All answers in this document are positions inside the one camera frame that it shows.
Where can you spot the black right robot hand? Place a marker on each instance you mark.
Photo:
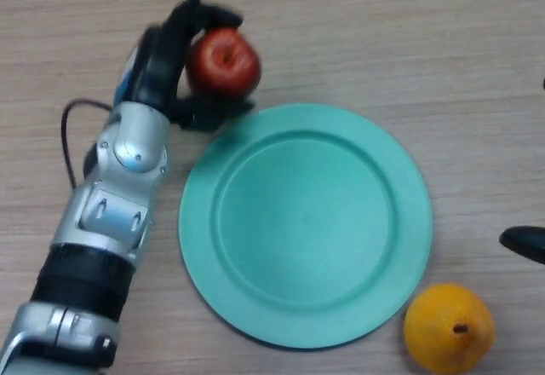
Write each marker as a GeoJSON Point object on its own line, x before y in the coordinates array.
{"type": "Point", "coordinates": [526, 243]}

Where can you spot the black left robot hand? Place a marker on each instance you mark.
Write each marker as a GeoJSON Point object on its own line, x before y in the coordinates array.
{"type": "Point", "coordinates": [159, 68]}

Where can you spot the red apple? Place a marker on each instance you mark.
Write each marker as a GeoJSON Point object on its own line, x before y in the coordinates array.
{"type": "Point", "coordinates": [223, 64]}

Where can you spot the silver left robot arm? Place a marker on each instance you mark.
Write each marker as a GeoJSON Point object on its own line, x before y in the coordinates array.
{"type": "Point", "coordinates": [115, 187]}

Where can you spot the green round plate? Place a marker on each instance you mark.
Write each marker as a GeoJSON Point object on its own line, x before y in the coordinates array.
{"type": "Point", "coordinates": [306, 226]}

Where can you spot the yellow pear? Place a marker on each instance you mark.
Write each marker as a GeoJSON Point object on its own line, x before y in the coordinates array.
{"type": "Point", "coordinates": [447, 332]}

